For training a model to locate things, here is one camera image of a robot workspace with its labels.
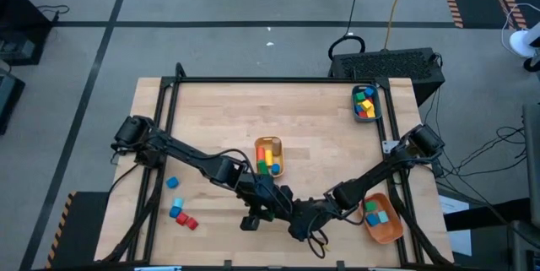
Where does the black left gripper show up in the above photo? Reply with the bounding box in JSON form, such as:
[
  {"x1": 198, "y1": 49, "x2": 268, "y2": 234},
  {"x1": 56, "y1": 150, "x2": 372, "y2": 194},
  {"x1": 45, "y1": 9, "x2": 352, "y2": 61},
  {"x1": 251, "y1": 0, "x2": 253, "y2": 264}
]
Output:
[{"x1": 240, "y1": 173, "x2": 295, "y2": 232}]

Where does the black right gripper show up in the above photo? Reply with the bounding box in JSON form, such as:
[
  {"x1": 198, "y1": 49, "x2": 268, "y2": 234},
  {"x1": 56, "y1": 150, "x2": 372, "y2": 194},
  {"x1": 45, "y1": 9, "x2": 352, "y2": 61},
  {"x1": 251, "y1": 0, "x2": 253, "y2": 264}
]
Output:
[{"x1": 276, "y1": 198, "x2": 341, "y2": 242}]

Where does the yellow plastic bin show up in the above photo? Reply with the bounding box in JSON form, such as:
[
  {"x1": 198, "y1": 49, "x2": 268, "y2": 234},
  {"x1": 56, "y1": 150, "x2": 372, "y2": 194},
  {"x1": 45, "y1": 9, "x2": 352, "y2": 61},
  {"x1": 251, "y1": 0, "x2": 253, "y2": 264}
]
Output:
[{"x1": 253, "y1": 136, "x2": 286, "y2": 178}]

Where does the orange plastic bin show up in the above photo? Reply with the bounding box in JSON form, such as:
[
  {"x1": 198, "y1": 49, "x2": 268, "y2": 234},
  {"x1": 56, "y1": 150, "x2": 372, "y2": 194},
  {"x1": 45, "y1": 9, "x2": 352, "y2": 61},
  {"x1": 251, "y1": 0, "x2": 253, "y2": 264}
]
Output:
[{"x1": 359, "y1": 192, "x2": 405, "y2": 246}]

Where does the white paper sheet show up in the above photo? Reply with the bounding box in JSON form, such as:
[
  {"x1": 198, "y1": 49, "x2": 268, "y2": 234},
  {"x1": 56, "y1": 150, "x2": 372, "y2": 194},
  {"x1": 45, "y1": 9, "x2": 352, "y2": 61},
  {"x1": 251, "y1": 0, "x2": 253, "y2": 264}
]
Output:
[{"x1": 437, "y1": 194, "x2": 473, "y2": 257}]

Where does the black mesh computer case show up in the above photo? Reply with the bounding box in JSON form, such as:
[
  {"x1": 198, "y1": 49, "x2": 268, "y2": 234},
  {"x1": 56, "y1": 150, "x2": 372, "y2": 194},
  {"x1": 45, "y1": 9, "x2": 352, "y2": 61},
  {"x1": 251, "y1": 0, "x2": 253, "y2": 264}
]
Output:
[{"x1": 327, "y1": 46, "x2": 446, "y2": 98}]

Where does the black hazard-edged floor mat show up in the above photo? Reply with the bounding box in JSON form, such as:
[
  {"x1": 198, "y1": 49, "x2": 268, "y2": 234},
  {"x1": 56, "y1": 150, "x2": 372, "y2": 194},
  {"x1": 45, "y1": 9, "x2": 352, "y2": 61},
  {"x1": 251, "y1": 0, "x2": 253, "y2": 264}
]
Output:
[{"x1": 44, "y1": 190, "x2": 111, "y2": 270}]

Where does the dark equipment box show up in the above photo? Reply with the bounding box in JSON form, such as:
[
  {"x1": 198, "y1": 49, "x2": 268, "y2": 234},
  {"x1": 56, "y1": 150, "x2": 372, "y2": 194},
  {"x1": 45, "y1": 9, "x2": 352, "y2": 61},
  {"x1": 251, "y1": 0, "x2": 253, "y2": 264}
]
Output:
[{"x1": 0, "y1": 68, "x2": 26, "y2": 136}]

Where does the white round device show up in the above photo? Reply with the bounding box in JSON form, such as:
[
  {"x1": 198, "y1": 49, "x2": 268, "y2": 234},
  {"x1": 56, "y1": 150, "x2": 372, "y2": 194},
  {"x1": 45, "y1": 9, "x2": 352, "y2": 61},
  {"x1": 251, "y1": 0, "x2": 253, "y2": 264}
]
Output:
[{"x1": 501, "y1": 3, "x2": 540, "y2": 73}]

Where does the black cabinet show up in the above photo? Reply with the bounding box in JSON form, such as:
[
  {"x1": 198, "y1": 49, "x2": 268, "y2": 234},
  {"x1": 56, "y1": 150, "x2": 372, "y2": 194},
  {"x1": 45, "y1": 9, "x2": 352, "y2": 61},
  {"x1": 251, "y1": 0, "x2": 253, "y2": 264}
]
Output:
[{"x1": 0, "y1": 0, "x2": 54, "y2": 68}]

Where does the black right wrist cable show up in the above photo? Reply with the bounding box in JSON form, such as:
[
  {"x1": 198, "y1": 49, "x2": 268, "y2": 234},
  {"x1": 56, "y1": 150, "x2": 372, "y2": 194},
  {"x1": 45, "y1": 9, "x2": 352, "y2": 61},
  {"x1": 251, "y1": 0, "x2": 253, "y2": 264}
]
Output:
[{"x1": 305, "y1": 227, "x2": 331, "y2": 260}]

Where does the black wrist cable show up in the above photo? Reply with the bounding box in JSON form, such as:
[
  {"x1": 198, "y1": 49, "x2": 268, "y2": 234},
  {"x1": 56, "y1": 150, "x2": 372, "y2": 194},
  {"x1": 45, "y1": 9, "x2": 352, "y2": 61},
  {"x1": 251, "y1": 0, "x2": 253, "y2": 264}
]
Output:
[
  {"x1": 201, "y1": 147, "x2": 259, "y2": 179},
  {"x1": 305, "y1": 227, "x2": 331, "y2": 260}
]

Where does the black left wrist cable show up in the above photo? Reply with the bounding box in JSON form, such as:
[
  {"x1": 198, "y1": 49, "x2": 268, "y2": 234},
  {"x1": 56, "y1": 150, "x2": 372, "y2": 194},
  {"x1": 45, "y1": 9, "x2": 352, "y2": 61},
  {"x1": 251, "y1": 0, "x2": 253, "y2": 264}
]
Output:
[{"x1": 201, "y1": 147, "x2": 259, "y2": 179}]

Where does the yellow hanging cable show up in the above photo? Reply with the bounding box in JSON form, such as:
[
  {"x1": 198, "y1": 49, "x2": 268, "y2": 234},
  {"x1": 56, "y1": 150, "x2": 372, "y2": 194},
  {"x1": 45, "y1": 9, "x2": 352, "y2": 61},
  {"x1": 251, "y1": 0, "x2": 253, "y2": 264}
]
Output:
[{"x1": 381, "y1": 0, "x2": 413, "y2": 51}]

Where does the black floor cable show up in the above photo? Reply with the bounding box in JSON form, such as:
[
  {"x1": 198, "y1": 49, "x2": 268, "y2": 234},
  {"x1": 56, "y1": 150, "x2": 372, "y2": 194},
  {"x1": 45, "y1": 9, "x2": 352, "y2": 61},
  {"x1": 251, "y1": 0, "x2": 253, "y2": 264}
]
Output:
[{"x1": 36, "y1": 3, "x2": 71, "y2": 23}]

